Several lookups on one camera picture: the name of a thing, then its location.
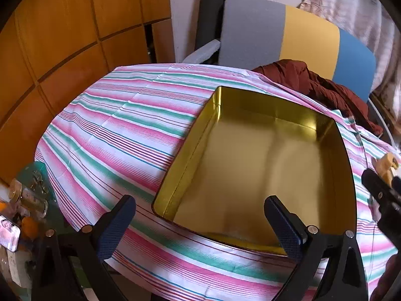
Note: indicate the grey yellow blue chair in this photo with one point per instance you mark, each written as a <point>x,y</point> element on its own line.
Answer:
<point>310,37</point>

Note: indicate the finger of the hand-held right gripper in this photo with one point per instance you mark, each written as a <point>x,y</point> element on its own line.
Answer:
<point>387,200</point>

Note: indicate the pink patterned case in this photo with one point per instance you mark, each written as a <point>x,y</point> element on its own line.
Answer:
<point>9,233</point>

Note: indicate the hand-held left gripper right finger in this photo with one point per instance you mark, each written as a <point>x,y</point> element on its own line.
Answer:
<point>286,229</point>

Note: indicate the dark red jacket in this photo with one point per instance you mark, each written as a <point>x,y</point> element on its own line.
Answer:
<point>329,91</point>

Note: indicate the gold tin box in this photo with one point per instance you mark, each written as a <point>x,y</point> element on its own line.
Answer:
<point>250,163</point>

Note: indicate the orange round item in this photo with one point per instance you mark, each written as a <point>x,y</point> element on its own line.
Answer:
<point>29,227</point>

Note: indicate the glass jar with gold lid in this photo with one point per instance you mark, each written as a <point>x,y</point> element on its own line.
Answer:
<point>31,202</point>

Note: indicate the striped tablecloth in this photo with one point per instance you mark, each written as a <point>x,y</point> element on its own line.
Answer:
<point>109,125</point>

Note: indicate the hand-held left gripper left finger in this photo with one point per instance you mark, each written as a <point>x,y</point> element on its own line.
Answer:
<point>112,229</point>

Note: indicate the black rolled mat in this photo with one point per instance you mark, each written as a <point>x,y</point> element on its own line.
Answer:
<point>210,15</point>

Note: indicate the patterned beige curtain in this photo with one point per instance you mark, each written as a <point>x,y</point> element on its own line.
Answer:
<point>360,6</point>

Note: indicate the wooden wardrobe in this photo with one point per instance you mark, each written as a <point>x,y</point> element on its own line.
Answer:
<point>62,37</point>

